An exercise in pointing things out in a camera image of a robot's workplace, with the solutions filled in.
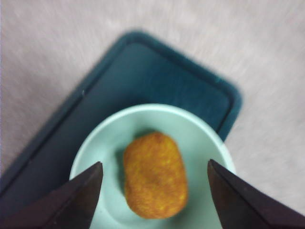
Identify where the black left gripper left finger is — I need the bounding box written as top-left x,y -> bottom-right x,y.
0,161 -> 104,229

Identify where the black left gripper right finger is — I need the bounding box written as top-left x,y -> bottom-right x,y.
207,159 -> 305,229

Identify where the teal ribbed bowl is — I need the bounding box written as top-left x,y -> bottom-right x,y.
69,103 -> 236,229

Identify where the brown kiwifruit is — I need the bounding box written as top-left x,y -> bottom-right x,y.
123,132 -> 188,219

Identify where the dark rectangular tray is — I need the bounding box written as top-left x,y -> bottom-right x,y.
0,30 -> 243,215

